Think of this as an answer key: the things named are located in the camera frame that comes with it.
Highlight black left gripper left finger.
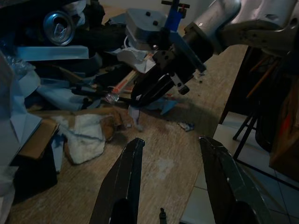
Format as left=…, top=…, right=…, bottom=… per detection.
left=90, top=137, right=145, bottom=224

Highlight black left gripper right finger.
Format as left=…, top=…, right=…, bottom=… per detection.
left=198, top=136, right=273, bottom=224

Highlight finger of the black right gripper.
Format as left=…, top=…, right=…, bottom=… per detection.
left=130, top=64, right=169, bottom=103
left=139, top=74, right=175, bottom=107

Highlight small pale paper scrap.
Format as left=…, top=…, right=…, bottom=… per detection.
left=128, top=104, right=143, bottom=132

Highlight blue paper scrap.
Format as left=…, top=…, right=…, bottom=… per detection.
left=148, top=97, right=178, bottom=116

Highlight red white chopstick sleeve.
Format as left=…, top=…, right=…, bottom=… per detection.
left=109, top=69, right=139, bottom=94

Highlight crumpled white tissue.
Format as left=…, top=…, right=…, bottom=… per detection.
left=116, top=47, right=157, bottom=73

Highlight clear crinkled plastic wrapper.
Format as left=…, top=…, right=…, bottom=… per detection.
left=104, top=91, right=120, bottom=104

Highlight small blue white wrapper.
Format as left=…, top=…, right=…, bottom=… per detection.
left=177, top=121, right=195, bottom=133

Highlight blue clamp tool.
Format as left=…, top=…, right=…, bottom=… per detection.
left=161, top=0, right=189, bottom=31

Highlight white plastic container black knobs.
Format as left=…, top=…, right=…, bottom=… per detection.
left=125, top=8, right=169, bottom=51

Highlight crumpled brown paper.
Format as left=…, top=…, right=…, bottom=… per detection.
left=100, top=109, right=125, bottom=142

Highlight large white fluffy paper towel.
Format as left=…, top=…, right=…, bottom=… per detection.
left=54, top=113, right=106, bottom=165

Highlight brown wooden cabinet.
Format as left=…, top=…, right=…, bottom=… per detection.
left=268, top=80, right=299, bottom=176

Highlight orange wooden stick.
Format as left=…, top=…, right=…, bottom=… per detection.
left=246, top=60, right=279, bottom=99

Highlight black box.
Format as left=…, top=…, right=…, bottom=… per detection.
left=13, top=139, right=58, bottom=196

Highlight flat brown cardboard piece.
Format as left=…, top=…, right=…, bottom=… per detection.
left=18, top=118, right=59, bottom=160

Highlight pale flat long carton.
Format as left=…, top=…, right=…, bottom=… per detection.
left=15, top=45, right=90, bottom=62

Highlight opened aluminium drink can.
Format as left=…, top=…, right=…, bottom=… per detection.
left=43, top=10, right=77, bottom=46

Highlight white plastic bag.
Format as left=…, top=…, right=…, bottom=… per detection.
left=0, top=50, right=43, bottom=212

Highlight black metal chair frame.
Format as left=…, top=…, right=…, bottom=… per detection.
left=232, top=109, right=260, bottom=162

